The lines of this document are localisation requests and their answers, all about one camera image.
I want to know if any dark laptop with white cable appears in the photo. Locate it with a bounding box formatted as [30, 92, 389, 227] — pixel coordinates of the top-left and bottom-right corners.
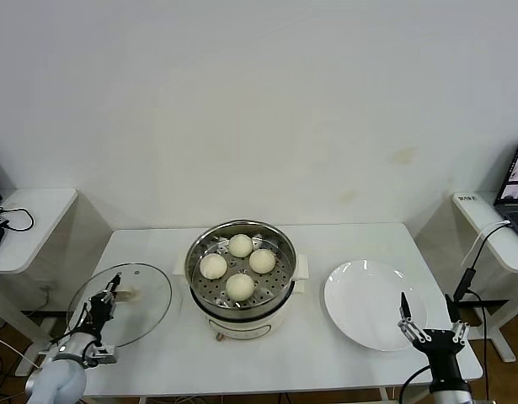
[494, 137, 518, 245]

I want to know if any white steamed baozi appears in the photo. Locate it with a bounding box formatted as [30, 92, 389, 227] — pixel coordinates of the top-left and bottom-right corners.
[228, 233, 254, 258]
[248, 248, 277, 274]
[225, 273, 256, 301]
[199, 253, 228, 280]

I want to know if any glass pot lid cream handle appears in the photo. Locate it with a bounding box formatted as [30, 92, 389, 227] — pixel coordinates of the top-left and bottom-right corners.
[67, 263, 174, 348]

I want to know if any black looped cable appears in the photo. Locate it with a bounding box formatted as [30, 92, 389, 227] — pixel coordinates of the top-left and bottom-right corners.
[0, 205, 35, 232]

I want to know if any white flat cable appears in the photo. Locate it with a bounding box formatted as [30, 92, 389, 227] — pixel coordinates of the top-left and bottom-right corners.
[460, 220, 510, 267]

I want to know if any white round plate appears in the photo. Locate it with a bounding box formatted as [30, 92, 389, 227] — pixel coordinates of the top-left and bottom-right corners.
[324, 260, 429, 352]

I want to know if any white electric cooker pot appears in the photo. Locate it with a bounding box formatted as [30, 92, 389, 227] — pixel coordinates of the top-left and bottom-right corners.
[174, 253, 311, 343]

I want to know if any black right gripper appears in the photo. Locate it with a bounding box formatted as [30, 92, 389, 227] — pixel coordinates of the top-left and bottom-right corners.
[397, 292, 470, 382]

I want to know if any white side table with mouse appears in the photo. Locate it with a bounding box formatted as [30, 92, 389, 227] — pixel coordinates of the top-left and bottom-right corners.
[0, 188, 80, 377]

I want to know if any white side table with label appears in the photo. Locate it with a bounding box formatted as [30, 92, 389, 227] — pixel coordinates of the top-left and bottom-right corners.
[451, 192, 518, 364]

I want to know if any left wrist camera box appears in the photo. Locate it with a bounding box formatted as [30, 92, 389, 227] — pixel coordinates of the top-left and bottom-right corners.
[88, 344, 117, 366]

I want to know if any black cable with adapter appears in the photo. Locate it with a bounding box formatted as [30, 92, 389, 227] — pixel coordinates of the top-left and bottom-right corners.
[453, 221, 512, 404]

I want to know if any stainless steel steamer basket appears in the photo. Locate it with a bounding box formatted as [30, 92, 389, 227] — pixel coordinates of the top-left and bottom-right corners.
[185, 218, 298, 310]

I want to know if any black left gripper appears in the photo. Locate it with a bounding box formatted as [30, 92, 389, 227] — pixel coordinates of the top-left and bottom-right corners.
[76, 273, 122, 338]

